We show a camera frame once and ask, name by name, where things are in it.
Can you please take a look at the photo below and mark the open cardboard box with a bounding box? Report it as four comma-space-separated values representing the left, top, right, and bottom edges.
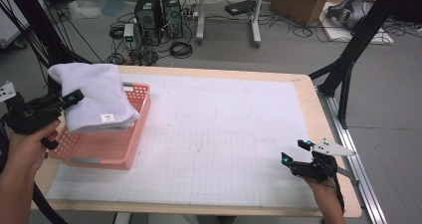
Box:
270, 0, 332, 28

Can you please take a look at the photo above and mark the coiled black cable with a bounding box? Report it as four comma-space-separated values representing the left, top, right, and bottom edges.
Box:
169, 41, 194, 60

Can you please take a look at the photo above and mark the grey metal bracket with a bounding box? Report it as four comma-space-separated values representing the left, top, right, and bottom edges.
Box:
337, 167, 360, 187

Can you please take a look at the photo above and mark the person's left hand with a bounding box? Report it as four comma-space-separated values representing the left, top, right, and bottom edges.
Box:
6, 118, 63, 182

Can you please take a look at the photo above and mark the pink plastic basket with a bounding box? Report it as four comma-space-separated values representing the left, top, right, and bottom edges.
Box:
48, 81, 152, 171

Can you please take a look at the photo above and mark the flat black device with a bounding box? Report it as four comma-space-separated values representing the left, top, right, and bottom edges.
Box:
224, 0, 257, 17

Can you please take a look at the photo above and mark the white power adapter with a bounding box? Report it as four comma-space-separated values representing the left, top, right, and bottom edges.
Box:
122, 23, 135, 43

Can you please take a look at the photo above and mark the white cabinet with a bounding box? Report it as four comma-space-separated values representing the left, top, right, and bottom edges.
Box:
0, 0, 30, 49

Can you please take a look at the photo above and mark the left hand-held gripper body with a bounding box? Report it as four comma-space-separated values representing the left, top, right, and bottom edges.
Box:
0, 81, 66, 151

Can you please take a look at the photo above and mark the white floor board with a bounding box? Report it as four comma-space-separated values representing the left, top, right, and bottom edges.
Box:
319, 1, 395, 46

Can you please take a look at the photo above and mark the grey rounded device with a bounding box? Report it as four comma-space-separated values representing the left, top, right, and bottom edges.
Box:
326, 0, 374, 31

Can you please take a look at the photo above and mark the black metal stand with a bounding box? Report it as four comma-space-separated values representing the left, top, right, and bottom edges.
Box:
308, 0, 412, 130
0, 0, 93, 101

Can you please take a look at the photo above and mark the large black computer tower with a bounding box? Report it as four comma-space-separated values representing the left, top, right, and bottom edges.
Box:
133, 0, 163, 47

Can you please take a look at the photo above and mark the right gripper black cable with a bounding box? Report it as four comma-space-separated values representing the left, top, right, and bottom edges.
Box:
327, 165, 346, 215

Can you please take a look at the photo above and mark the crumpled clear plastic bag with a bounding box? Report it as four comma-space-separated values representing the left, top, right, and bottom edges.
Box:
68, 0, 104, 21

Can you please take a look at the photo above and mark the slim black computer tower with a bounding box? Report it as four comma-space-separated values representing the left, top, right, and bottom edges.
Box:
160, 0, 184, 40

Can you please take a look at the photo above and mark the person's right hand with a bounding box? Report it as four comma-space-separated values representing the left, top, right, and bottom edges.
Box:
303, 177, 337, 202

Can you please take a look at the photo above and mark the lilac printed towel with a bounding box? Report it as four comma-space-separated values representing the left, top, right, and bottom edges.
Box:
48, 63, 141, 134

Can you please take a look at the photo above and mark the aluminium rail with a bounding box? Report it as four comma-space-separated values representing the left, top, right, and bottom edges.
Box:
316, 88, 388, 224

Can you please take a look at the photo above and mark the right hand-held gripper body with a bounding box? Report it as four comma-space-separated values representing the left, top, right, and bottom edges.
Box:
290, 138, 357, 184

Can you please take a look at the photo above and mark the white stand frame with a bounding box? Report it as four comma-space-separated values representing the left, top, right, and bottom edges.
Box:
195, 0, 267, 49

